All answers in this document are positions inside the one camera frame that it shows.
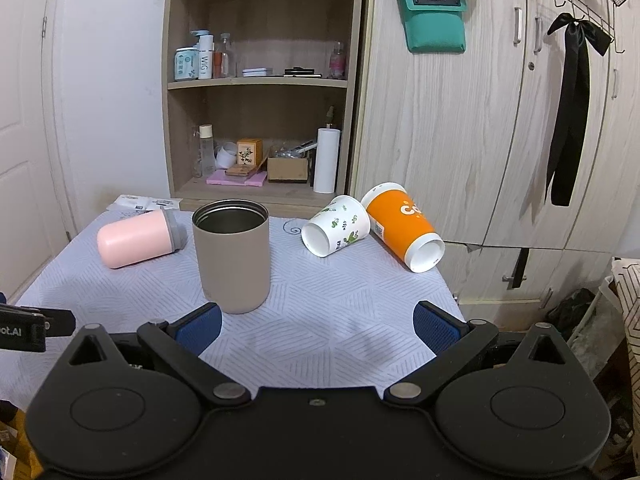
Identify clear bottle with white cap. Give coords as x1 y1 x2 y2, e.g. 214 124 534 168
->
198 124 216 178

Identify pale patterned tablecloth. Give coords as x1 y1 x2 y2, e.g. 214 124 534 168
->
0 205 467 411

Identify pink cup with grey lid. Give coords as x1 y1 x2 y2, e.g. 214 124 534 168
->
97 208 189 270

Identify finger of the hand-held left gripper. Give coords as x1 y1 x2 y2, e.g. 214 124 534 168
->
44 309 77 337

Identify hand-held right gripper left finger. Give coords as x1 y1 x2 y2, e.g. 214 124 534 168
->
67 302 252 408

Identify tall white cylinder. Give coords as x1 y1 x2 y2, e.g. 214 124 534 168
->
313 128 342 195

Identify white pump bottle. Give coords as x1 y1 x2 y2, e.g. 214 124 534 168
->
189 29 215 80

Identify white door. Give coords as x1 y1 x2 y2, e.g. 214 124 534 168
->
0 0 171 306

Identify white patterned bag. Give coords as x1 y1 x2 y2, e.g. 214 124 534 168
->
598 257 640 391

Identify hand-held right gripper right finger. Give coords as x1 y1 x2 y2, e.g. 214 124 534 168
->
383 301 571 408

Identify teal wall pouch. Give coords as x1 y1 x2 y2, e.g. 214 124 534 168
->
397 0 467 54

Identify taupe metal-lined cup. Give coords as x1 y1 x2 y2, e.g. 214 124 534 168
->
192 199 272 315

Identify pink flat book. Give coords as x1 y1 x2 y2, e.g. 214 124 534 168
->
206 168 269 189

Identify black bag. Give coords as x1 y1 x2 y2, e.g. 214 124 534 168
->
546 287 597 342

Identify white mug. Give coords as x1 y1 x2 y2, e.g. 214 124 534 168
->
214 142 239 169

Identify orange flower-print box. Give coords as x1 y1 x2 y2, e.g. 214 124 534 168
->
236 138 265 167

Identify wooden wardrobe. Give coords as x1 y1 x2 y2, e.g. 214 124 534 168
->
348 0 640 313

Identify teal and white canister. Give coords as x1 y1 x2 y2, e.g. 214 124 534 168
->
173 47 200 82

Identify wooden shelf unit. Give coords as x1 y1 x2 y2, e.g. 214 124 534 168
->
162 0 364 213

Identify brown cardboard box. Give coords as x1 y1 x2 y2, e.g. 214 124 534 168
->
266 156 310 184

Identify orange paper cup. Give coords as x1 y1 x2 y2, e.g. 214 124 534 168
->
360 182 446 274

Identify black ribbon bow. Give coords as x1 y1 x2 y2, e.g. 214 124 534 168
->
545 12 613 207

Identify white leaf-print paper cup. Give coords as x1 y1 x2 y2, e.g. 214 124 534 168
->
301 195 372 258

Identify white paper packets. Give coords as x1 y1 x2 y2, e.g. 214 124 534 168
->
106 194 182 214

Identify pink clear bottle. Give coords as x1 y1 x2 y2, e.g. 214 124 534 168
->
328 42 347 80

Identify clear bottle with orange liquid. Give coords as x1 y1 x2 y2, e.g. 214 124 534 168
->
214 33 236 79

